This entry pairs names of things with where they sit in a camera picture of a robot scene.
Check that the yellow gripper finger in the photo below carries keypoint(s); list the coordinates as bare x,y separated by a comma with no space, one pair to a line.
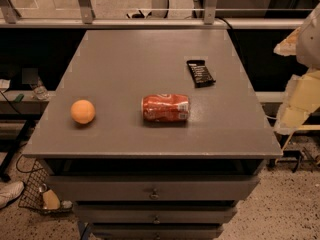
301,99

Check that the red coke can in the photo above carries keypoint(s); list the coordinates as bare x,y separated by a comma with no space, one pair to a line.
165,108

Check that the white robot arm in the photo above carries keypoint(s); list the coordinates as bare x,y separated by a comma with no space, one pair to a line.
304,42

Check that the yellow metal stand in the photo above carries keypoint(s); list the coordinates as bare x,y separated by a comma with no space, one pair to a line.
300,150

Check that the black snack bar wrapper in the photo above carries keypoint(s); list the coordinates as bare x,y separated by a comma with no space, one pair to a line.
200,73

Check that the grey drawer cabinet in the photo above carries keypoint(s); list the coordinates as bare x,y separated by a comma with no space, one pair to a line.
226,133

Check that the orange fruit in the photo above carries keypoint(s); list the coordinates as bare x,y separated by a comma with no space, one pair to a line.
82,111

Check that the grey metal railing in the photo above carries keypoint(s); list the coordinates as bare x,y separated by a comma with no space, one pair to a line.
162,14

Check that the bottom grey drawer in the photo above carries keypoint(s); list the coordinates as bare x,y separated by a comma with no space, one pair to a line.
157,232

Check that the grey drawer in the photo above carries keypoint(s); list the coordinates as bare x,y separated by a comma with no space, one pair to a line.
153,188
155,213
157,232

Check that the top grey drawer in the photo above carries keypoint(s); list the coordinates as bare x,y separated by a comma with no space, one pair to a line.
153,188

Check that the middle grey drawer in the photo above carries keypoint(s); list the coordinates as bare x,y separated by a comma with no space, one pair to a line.
155,213

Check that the clear plastic water bottle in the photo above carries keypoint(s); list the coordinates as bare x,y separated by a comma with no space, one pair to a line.
40,92

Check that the yellow bottle in basket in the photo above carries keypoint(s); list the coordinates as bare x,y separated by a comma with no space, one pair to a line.
50,200

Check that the white sneaker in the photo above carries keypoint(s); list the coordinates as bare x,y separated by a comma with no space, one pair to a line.
10,193

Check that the wire mesh basket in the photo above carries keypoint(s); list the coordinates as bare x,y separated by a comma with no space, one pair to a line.
32,196

